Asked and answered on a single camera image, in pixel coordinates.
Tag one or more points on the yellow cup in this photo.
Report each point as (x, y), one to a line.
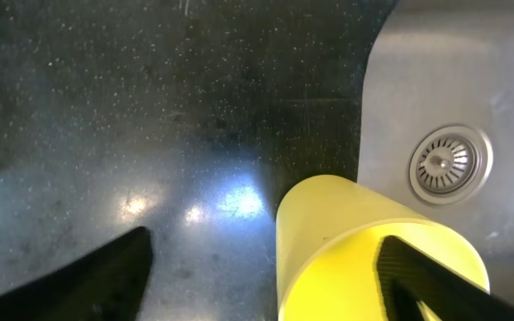
(328, 249)

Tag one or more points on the steel sink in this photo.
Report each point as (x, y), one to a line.
(440, 89)

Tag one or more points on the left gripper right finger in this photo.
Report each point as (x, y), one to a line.
(426, 285)

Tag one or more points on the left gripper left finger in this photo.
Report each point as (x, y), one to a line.
(83, 281)

